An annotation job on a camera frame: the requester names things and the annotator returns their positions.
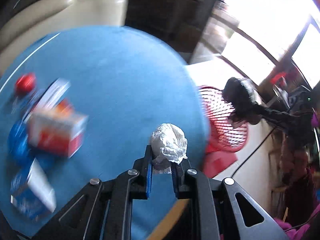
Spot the blue and white toothpaste box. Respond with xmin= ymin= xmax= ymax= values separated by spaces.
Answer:
xmin=10 ymin=159 xmax=56 ymax=221

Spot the white paper ball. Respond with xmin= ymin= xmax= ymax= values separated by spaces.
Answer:
xmin=149 ymin=123 xmax=188 ymax=174

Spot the red mesh trash basket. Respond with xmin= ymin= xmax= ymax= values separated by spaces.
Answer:
xmin=199 ymin=86 xmax=248 ymax=178

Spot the red and white carton box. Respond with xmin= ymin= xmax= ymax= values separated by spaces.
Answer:
xmin=27 ymin=109 xmax=88 ymax=158

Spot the blue plastic bag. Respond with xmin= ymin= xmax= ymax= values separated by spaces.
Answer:
xmin=8 ymin=120 xmax=34 ymax=167

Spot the blue tablecloth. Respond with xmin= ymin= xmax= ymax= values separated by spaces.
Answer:
xmin=1 ymin=26 xmax=209 ymax=237

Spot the white and blue flat box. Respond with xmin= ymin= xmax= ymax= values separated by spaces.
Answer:
xmin=21 ymin=78 xmax=71 ymax=122

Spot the red round cap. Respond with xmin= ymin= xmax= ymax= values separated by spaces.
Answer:
xmin=15 ymin=73 xmax=36 ymax=96

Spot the cream leather sofa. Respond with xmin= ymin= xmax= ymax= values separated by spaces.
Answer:
xmin=1 ymin=0 xmax=128 ymax=73

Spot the black cable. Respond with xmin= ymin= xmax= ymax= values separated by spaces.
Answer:
xmin=231 ymin=127 xmax=277 ymax=178

